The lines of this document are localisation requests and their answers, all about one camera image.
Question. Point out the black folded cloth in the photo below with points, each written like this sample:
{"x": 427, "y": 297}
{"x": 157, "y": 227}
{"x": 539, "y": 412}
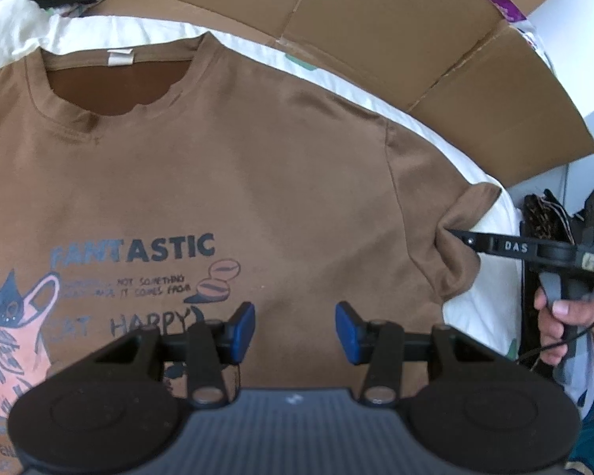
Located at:
{"x": 532, "y": 297}

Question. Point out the purple packet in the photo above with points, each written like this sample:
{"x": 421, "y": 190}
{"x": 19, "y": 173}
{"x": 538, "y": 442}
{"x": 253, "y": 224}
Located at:
{"x": 507, "y": 5}

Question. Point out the flattened cardboard sheet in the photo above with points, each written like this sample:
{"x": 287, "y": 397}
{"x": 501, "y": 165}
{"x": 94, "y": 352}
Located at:
{"x": 376, "y": 34}

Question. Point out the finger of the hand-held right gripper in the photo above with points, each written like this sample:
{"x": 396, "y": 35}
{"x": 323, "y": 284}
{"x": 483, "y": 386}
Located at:
{"x": 477, "y": 243}

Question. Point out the cream printed bear blanket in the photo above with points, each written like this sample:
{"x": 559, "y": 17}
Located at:
{"x": 10, "y": 29}

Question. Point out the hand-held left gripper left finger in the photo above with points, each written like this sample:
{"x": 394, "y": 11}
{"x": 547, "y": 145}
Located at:
{"x": 242, "y": 329}

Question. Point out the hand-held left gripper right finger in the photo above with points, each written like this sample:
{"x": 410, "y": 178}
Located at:
{"x": 349, "y": 331}

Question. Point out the brown printed t-shirt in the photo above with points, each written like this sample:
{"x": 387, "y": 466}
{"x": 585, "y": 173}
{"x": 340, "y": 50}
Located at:
{"x": 277, "y": 168}

